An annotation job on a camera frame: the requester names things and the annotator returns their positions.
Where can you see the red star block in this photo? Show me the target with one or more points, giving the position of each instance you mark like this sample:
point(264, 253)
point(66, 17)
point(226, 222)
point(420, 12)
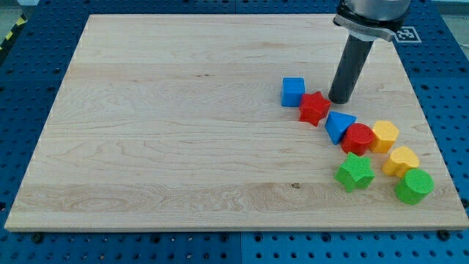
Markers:
point(313, 108)

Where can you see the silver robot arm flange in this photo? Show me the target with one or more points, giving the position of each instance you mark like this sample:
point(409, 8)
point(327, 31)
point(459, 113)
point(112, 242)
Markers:
point(369, 20)

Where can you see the blue cube block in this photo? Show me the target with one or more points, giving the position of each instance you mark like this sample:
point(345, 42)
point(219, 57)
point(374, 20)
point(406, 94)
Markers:
point(292, 91)

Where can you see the green star block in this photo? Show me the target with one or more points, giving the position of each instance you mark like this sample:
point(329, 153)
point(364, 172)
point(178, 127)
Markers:
point(355, 172)

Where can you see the light wooden board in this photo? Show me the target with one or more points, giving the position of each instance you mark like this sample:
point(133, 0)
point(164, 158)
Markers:
point(174, 123)

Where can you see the blue triangle block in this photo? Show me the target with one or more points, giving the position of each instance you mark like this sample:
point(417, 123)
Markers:
point(336, 125)

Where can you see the red cylinder block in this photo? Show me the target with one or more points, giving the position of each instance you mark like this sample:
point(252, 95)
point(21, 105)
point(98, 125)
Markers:
point(357, 139)

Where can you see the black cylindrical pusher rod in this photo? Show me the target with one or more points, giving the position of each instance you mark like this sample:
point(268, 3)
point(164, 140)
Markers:
point(349, 69)

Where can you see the yellow hexagon block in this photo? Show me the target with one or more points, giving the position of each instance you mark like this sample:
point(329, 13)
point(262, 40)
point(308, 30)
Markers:
point(385, 135)

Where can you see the yellow heart block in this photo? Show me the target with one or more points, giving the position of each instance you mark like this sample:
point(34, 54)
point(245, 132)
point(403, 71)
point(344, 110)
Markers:
point(400, 160)

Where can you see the green cylinder block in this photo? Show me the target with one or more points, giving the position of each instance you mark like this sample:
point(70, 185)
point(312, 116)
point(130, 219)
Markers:
point(414, 186)

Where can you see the white fiducial marker tag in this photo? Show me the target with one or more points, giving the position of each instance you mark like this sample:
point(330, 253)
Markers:
point(407, 34)

